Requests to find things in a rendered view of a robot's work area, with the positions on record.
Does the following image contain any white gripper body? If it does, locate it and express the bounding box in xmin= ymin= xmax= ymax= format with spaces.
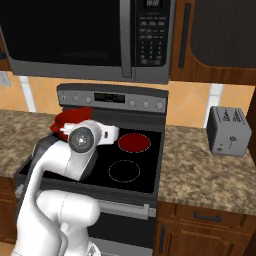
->
xmin=107 ymin=125 xmax=121 ymax=145

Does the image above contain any black and grey stove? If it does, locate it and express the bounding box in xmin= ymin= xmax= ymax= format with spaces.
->
xmin=13 ymin=83 xmax=170 ymax=256

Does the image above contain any red saucepan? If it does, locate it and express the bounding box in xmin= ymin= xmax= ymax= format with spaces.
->
xmin=49 ymin=106 xmax=95 ymax=141

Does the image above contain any black oven door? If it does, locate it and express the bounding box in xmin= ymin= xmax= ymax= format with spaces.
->
xmin=87 ymin=199 xmax=158 ymax=250

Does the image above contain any black and grey microwave oven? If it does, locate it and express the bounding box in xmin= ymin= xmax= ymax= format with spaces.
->
xmin=0 ymin=0 xmax=177 ymax=85

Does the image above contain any grey toaster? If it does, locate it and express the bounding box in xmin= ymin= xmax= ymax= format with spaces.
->
xmin=205 ymin=105 xmax=253 ymax=158

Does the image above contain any black microwave door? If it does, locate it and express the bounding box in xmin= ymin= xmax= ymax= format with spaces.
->
xmin=0 ymin=0 xmax=137 ymax=83

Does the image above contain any brown wooden base cabinet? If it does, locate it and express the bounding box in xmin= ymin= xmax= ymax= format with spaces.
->
xmin=0 ymin=175 xmax=22 ymax=245

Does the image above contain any brown base cabinet door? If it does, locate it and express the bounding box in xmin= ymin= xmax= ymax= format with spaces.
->
xmin=155 ymin=220 xmax=236 ymax=256

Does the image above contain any brown wooden drawer front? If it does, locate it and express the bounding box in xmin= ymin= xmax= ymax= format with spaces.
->
xmin=174 ymin=203 xmax=247 ymax=232

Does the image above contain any grey oven door handle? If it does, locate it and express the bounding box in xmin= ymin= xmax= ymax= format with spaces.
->
xmin=98 ymin=199 xmax=150 ymax=220

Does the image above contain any grey microwave door handle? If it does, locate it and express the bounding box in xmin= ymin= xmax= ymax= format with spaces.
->
xmin=119 ymin=0 xmax=133 ymax=79

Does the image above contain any black base cabinet handle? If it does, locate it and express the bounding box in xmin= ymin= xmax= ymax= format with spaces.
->
xmin=158 ymin=223 xmax=167 ymax=255

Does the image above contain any black wall cabinet handle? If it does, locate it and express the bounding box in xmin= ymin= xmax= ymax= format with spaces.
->
xmin=178 ymin=2 xmax=193 ymax=70

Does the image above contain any white wall outlet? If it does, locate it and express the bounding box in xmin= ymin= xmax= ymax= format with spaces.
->
xmin=0 ymin=71 xmax=12 ymax=88

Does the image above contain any black drawer handle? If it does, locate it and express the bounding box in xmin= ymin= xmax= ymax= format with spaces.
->
xmin=193 ymin=211 xmax=223 ymax=223

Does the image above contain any brown wooden wall cabinet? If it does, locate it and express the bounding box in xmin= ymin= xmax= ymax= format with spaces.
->
xmin=0 ymin=33 xmax=13 ymax=72

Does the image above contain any brown wall cabinet door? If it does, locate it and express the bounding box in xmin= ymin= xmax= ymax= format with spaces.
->
xmin=169 ymin=0 xmax=256 ymax=86

